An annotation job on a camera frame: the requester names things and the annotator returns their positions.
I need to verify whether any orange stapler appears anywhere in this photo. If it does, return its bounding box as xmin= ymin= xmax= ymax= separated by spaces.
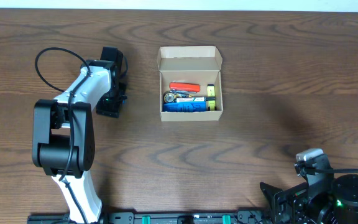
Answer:
xmin=169 ymin=82 xmax=200 ymax=93

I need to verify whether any black whiteboard marker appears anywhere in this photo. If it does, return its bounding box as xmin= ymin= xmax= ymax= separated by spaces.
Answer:
xmin=176 ymin=96 xmax=216 ymax=103

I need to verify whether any blue whiteboard duster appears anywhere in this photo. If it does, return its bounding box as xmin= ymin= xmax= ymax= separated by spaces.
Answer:
xmin=163 ymin=101 xmax=207 ymax=113

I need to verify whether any brown cardboard box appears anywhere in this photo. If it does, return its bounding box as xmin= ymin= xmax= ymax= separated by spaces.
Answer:
xmin=157 ymin=46 xmax=223 ymax=121

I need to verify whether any yellow highlighter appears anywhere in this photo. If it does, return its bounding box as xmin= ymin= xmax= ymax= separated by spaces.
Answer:
xmin=206 ymin=84 xmax=216 ymax=111

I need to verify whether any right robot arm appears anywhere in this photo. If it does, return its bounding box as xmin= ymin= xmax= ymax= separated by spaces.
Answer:
xmin=260 ymin=149 xmax=358 ymax=224

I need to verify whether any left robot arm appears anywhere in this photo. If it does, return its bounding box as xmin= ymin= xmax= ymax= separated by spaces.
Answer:
xmin=27 ymin=47 xmax=127 ymax=223

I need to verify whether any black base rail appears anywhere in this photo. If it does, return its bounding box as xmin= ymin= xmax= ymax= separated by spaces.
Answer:
xmin=26 ymin=211 xmax=273 ymax=224

